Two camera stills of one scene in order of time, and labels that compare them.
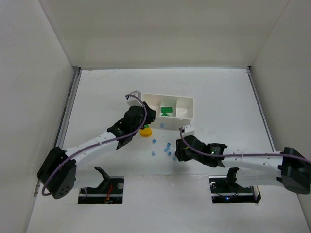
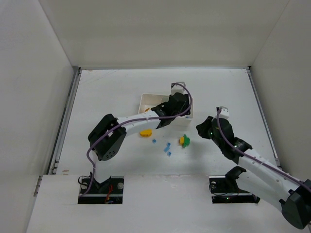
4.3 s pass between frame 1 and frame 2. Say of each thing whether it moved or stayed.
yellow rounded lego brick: stayed
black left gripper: moved
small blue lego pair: stayed
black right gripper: moved
